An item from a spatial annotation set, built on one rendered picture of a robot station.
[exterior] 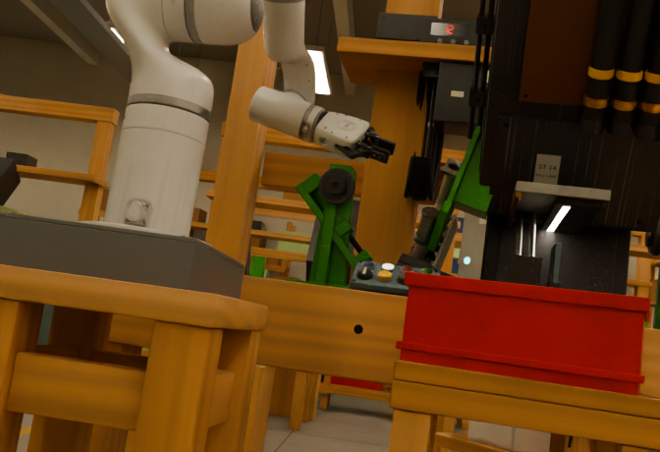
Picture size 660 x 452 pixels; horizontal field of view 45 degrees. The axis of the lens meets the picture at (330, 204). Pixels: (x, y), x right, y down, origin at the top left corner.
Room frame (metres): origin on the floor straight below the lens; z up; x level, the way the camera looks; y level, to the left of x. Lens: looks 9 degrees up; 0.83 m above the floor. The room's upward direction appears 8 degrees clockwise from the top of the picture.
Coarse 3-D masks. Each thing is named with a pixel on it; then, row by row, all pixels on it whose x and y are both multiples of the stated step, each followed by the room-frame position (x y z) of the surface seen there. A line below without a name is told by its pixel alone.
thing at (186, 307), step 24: (0, 264) 0.99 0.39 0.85; (0, 288) 0.99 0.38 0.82; (24, 288) 0.98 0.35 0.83; (48, 288) 0.98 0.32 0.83; (72, 288) 0.97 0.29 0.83; (96, 288) 0.97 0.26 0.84; (120, 288) 0.97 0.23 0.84; (144, 288) 0.96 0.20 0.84; (168, 288) 0.96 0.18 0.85; (120, 312) 0.97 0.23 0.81; (144, 312) 0.96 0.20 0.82; (168, 312) 0.96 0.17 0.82; (192, 312) 0.95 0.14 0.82; (216, 312) 0.95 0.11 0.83; (240, 312) 1.08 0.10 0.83; (264, 312) 1.24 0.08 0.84
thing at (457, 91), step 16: (448, 64) 1.86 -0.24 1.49; (464, 64) 1.85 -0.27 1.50; (448, 80) 1.86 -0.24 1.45; (464, 80) 1.85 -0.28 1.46; (480, 80) 1.84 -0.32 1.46; (448, 96) 1.86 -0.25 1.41; (464, 96) 1.85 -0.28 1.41; (448, 112) 1.86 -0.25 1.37; (464, 112) 1.85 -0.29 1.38; (448, 128) 1.91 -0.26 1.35; (464, 128) 1.89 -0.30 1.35
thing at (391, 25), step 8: (384, 16) 1.93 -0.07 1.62; (392, 16) 1.92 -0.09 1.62; (400, 16) 1.92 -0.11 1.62; (408, 16) 1.92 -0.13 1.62; (416, 16) 1.91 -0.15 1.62; (424, 16) 1.91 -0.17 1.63; (432, 16) 1.90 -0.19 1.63; (384, 24) 1.93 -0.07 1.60; (392, 24) 1.92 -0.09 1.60; (400, 24) 1.92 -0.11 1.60; (408, 24) 1.91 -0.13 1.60; (416, 24) 1.91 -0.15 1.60; (376, 32) 1.93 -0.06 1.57; (384, 32) 1.93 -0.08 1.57; (392, 32) 1.92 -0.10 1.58; (400, 32) 1.92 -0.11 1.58; (408, 32) 1.91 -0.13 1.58; (416, 32) 1.91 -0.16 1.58; (408, 40) 1.92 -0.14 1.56; (416, 40) 1.91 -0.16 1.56
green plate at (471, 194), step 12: (480, 132) 1.58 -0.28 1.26; (468, 144) 1.58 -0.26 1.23; (480, 144) 1.59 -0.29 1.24; (468, 156) 1.58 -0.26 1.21; (468, 168) 1.59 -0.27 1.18; (456, 180) 1.58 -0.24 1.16; (468, 180) 1.59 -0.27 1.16; (456, 192) 1.58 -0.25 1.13; (468, 192) 1.59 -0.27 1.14; (480, 192) 1.58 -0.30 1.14; (456, 204) 1.63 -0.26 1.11; (468, 204) 1.59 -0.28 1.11; (480, 204) 1.58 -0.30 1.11; (480, 216) 1.65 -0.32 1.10
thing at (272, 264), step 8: (80, 208) 11.19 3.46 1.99; (200, 208) 11.19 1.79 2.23; (192, 216) 11.17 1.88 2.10; (200, 216) 11.25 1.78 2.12; (288, 224) 11.00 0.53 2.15; (192, 232) 11.56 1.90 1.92; (272, 264) 11.01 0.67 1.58; (280, 264) 11.36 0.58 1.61; (288, 264) 11.42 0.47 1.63; (280, 272) 10.99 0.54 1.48; (288, 272) 11.42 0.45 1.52
